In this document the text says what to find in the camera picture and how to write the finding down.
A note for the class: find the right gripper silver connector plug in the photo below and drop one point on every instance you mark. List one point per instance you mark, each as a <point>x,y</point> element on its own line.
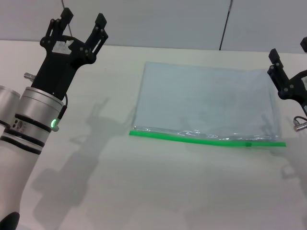
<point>301,127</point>

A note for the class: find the green zipper slider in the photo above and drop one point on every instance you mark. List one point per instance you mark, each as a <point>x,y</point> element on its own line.
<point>248,144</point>

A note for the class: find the gripper silver connector plug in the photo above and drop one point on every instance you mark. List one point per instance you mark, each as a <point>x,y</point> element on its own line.
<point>29,76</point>
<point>301,127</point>

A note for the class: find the left gripper silver connector plug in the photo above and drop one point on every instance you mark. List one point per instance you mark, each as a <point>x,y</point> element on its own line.
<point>29,76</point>

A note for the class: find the clear document bag green zipper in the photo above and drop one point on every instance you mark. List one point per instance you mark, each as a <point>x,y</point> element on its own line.
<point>204,100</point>

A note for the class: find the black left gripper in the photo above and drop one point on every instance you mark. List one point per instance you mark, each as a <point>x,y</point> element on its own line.
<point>56,69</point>

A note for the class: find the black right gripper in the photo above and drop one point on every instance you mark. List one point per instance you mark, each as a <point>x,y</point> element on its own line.
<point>299,88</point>

